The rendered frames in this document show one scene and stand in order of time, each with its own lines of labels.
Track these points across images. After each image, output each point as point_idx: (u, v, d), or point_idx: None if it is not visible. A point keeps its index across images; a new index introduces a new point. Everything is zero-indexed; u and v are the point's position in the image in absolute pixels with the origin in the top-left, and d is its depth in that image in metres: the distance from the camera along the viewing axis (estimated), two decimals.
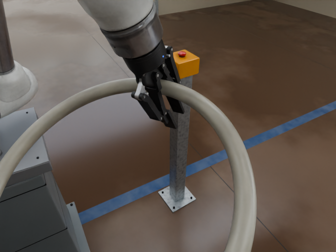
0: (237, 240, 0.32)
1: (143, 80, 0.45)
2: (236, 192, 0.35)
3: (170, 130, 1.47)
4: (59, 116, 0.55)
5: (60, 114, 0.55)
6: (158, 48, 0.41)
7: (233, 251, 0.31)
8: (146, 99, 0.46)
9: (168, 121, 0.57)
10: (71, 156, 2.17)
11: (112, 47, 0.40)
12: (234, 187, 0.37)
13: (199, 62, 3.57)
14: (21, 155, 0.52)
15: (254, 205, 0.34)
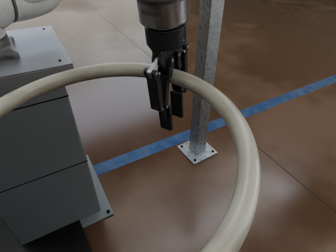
0: (241, 202, 0.29)
1: (159, 59, 0.46)
2: (240, 162, 0.34)
3: (195, 65, 1.36)
4: (58, 83, 0.53)
5: (60, 81, 0.53)
6: (182, 29, 0.44)
7: (236, 212, 0.28)
8: (157, 77, 0.47)
9: (166, 118, 0.57)
10: (83, 115, 2.06)
11: (142, 14, 0.42)
12: (237, 159, 0.35)
13: None
14: (6, 110, 0.48)
15: (259, 175, 0.32)
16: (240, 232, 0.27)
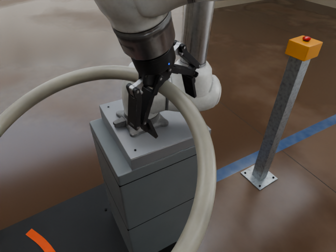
0: (204, 181, 0.38)
1: (144, 81, 0.45)
2: (197, 146, 0.42)
3: (272, 111, 1.61)
4: (18, 114, 0.55)
5: (19, 111, 0.55)
6: (164, 56, 0.41)
7: (202, 191, 0.38)
8: (137, 96, 0.45)
9: (148, 130, 0.55)
10: None
11: (119, 43, 0.40)
12: (194, 143, 0.43)
13: (243, 56, 3.71)
14: None
15: (212, 153, 0.41)
16: (208, 204, 0.37)
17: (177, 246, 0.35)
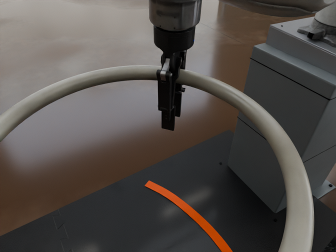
0: (273, 124, 0.40)
1: (171, 60, 0.46)
2: (244, 105, 0.44)
3: None
4: (5, 131, 0.41)
5: (7, 127, 0.41)
6: (194, 30, 0.45)
7: (277, 131, 0.39)
8: (170, 79, 0.46)
9: (170, 119, 0.56)
10: None
11: (157, 15, 0.41)
12: (238, 105, 0.45)
13: None
14: None
15: (261, 106, 0.44)
16: (290, 139, 0.38)
17: (292, 178, 0.33)
